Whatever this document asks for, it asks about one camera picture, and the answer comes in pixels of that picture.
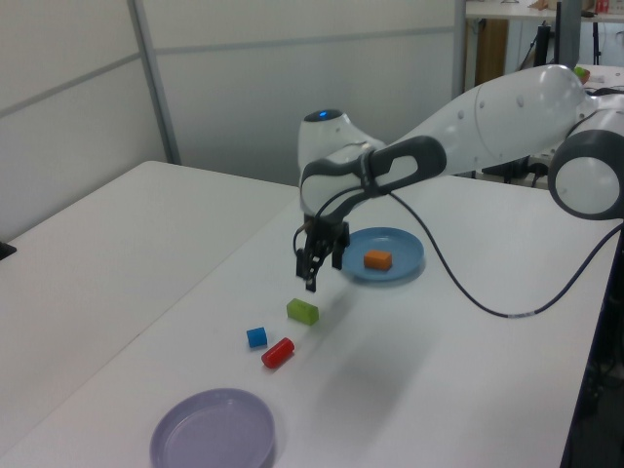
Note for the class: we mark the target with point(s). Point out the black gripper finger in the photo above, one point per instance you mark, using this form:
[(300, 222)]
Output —
[(338, 256), (311, 270)]

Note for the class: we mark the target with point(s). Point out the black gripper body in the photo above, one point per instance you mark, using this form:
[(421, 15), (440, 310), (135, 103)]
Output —
[(326, 234)]

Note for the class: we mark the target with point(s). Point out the orange rectangular block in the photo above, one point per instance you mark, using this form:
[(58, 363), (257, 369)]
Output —
[(378, 261)]

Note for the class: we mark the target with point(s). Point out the green rectangular block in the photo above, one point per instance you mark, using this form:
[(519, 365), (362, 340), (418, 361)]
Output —
[(302, 312)]

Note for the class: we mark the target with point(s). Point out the blue block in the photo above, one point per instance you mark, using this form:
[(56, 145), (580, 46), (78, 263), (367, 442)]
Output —
[(256, 338)]

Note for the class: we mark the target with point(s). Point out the red cylinder block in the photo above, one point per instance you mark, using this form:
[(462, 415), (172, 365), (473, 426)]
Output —
[(278, 353)]

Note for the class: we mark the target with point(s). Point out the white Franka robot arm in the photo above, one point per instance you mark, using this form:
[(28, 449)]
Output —
[(487, 122)]

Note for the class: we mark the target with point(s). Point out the blue plate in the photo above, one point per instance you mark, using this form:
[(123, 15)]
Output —
[(404, 248)]

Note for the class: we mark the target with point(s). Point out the black power box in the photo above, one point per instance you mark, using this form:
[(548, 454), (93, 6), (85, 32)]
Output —
[(504, 171)]

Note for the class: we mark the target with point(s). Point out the purple plate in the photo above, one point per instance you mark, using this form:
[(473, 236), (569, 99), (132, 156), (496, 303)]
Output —
[(214, 434)]

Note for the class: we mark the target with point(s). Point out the white socket with black plug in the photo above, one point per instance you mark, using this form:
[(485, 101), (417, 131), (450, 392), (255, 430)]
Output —
[(538, 173)]

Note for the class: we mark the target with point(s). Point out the brown wooden cabinet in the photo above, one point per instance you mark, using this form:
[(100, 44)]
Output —
[(491, 53)]

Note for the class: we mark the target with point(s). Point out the black monitor stand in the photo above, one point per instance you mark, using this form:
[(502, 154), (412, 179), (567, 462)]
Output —
[(542, 46)]

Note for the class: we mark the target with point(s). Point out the green toy in bowl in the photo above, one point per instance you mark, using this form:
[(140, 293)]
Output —
[(581, 73)]

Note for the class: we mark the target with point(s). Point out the black table clamp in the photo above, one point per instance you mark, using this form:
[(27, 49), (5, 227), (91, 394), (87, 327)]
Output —
[(6, 249)]

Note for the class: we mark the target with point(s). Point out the black monitor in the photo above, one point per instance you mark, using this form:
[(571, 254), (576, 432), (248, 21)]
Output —
[(568, 29)]

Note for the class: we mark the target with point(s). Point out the slim grey partition post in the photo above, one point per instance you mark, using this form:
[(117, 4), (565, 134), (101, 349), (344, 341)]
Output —
[(459, 44)]

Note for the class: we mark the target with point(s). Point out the black metal frame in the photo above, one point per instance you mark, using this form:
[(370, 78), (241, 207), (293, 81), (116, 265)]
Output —
[(592, 390)]

